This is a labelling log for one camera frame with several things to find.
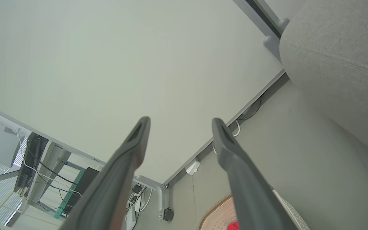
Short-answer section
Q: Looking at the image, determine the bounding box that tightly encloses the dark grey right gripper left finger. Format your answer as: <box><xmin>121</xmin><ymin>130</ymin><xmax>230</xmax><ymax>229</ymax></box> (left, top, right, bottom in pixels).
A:
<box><xmin>59</xmin><ymin>116</ymin><xmax>151</xmax><ymax>230</ymax></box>

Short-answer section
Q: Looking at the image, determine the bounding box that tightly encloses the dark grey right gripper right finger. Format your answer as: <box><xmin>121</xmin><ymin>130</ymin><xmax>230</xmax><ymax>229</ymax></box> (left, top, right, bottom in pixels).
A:
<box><xmin>212</xmin><ymin>118</ymin><xmax>299</xmax><ymax>230</ymax></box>

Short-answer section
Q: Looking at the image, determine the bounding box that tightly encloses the light grey fabric sofa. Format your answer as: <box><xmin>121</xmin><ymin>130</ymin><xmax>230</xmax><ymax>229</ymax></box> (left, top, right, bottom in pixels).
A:
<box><xmin>279</xmin><ymin>0</ymin><xmax>368</xmax><ymax>163</ymax></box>

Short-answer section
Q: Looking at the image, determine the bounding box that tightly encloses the black computer case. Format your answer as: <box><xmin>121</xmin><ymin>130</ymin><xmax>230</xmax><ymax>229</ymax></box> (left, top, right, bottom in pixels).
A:
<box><xmin>64</xmin><ymin>166</ymin><xmax>100</xmax><ymax>209</ymax></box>

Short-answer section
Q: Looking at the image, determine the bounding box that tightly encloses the white curved desk leg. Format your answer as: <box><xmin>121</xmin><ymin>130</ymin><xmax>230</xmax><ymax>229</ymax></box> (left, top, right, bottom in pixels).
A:
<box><xmin>135</xmin><ymin>175</ymin><xmax>166</xmax><ymax>221</ymax></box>

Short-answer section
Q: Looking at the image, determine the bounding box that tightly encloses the white power strip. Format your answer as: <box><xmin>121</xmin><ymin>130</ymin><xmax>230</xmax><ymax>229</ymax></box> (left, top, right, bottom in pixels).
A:
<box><xmin>125</xmin><ymin>192</ymin><xmax>146</xmax><ymax>230</ymax></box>

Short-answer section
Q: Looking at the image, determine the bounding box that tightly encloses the white mesh basket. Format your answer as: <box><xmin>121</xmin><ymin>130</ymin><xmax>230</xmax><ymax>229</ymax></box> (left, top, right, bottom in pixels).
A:
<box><xmin>269</xmin><ymin>185</ymin><xmax>311</xmax><ymax>230</ymax></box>

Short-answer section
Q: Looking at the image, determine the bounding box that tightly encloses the grey desk column leg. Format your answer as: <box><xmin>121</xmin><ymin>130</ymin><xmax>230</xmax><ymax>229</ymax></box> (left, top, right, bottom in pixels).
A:
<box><xmin>27</xmin><ymin>142</ymin><xmax>72</xmax><ymax>205</ymax></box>

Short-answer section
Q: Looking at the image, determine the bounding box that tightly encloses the black computer monitor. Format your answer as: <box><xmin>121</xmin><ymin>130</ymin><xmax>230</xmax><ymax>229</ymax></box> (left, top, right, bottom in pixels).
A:
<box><xmin>13</xmin><ymin>132</ymin><xmax>49</xmax><ymax>193</ymax></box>

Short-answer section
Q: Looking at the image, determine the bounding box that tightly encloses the teal metal frame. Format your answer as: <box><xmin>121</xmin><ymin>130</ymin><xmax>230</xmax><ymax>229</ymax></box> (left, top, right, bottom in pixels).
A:
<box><xmin>54</xmin><ymin>169</ymin><xmax>86</xmax><ymax>219</ymax></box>

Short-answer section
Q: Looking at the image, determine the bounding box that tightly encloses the small white wall box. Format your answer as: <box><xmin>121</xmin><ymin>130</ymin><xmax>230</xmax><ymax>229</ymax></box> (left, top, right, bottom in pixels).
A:
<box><xmin>185</xmin><ymin>158</ymin><xmax>201</xmax><ymax>176</ymax></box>

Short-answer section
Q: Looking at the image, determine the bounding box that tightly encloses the white coiled floor cable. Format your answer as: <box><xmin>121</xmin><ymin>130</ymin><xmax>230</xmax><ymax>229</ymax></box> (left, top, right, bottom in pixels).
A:
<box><xmin>212</xmin><ymin>119</ymin><xmax>241</xmax><ymax>154</ymax></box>

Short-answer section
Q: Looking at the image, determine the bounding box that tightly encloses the thin black floor cable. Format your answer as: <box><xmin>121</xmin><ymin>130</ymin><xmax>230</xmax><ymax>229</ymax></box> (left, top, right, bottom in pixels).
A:
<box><xmin>236</xmin><ymin>98</ymin><xmax>262</xmax><ymax>121</ymax></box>

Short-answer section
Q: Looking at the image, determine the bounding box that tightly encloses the grey partition frame post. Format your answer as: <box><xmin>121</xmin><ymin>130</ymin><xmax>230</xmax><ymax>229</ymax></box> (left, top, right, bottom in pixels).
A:
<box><xmin>234</xmin><ymin>0</ymin><xmax>290</xmax><ymax>62</ymax></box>

